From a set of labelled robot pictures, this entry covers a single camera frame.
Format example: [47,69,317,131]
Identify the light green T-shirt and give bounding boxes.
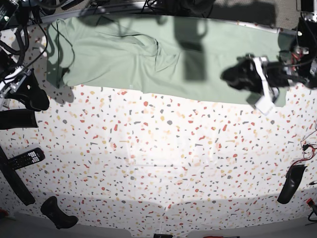
[47,14,292,104]

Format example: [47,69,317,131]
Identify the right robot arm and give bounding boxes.
[0,0,50,112]

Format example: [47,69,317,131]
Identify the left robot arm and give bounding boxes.
[221,0,317,107]

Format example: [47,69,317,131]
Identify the black TV remote control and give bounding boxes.
[8,147,45,170]

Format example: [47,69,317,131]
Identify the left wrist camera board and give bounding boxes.
[255,96,275,116]

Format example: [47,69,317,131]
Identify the red and black wires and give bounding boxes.
[287,119,317,174]

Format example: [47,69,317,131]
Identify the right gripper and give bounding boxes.
[0,66,50,111]

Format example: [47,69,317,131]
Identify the black game controller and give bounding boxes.
[40,196,78,229]

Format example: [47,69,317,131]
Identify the black curved handle right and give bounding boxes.
[277,165,306,204]

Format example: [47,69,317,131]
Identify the long black bar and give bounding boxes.
[0,148,35,206]

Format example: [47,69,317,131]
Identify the black curved handle left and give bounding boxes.
[0,109,38,130]

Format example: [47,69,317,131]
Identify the small black box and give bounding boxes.
[153,234,173,238]

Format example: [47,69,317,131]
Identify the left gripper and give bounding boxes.
[220,57,297,103]

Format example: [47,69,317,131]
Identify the black curved handle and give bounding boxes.
[0,109,38,130]
[277,165,306,204]

